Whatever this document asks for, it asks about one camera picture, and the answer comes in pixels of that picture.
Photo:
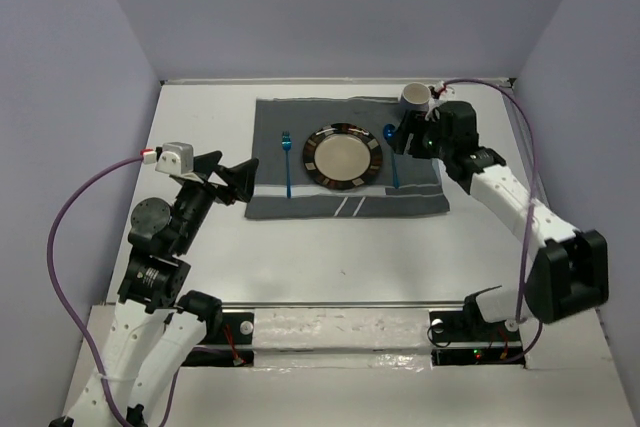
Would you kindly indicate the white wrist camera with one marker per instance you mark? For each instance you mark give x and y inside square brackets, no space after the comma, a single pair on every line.
[440,93]
[175,159]

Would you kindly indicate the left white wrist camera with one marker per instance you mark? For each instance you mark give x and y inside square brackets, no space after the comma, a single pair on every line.
[175,159]

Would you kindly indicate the purple ceramic mug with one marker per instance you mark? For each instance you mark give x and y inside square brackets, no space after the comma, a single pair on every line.
[415,96]

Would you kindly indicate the blue metal fork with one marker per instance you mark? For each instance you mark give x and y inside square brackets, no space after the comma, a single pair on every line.
[286,144]

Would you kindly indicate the grey striped cloth placemat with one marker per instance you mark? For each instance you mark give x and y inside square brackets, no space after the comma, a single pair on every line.
[420,193]

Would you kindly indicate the blue metal spoon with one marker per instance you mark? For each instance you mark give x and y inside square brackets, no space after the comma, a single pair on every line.
[394,167]

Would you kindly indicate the dark rimmed dinner plate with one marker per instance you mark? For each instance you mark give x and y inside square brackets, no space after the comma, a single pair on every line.
[342,157]

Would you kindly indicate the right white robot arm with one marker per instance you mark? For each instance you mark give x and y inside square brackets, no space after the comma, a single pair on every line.
[566,269]

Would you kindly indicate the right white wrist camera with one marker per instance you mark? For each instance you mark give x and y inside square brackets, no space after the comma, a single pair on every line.
[440,93]

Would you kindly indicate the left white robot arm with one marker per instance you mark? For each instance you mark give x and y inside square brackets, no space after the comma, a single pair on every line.
[155,326]

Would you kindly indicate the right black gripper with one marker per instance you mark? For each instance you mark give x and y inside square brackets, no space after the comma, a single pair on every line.
[414,122]

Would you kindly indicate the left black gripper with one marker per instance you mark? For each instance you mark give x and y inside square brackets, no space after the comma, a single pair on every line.
[241,177]

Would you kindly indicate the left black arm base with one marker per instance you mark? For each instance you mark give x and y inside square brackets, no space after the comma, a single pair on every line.
[230,346]

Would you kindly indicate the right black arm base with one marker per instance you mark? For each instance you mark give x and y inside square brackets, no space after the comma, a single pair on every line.
[457,341]

